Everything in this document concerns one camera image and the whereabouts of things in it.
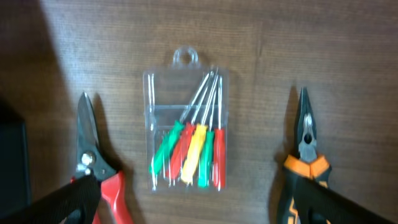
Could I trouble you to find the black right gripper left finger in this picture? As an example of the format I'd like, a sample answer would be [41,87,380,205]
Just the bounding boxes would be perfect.
[1,175,101,224]

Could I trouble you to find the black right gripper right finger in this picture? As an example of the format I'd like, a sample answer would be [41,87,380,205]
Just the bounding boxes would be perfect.
[294,177,393,224]

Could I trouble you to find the orange black needle-nose pliers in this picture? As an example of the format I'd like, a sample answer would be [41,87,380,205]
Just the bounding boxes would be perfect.
[277,87,332,224]

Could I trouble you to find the red handled snips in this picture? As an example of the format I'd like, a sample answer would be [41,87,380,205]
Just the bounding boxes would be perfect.
[72,92,133,224]

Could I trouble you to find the clear plastic screwdriver case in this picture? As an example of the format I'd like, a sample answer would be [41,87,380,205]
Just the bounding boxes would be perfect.
[143,46,229,192]

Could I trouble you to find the black open box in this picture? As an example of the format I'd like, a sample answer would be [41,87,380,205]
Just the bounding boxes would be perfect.
[1,100,32,218]

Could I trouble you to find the red mini screwdriver left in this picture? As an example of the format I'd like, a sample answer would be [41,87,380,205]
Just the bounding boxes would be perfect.
[165,73,211,180]

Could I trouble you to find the red mini screwdriver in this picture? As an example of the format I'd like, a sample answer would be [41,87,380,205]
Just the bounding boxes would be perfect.
[165,73,211,180]
[213,77,226,191]

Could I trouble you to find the red mini screwdriver right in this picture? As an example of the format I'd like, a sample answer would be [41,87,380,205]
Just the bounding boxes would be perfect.
[213,77,226,191]

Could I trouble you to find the green mini screwdriver left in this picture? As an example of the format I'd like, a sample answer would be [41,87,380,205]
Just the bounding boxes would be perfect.
[149,72,214,176]

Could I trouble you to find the yellow mini screwdriver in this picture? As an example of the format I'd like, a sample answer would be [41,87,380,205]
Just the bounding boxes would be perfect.
[181,70,218,185]

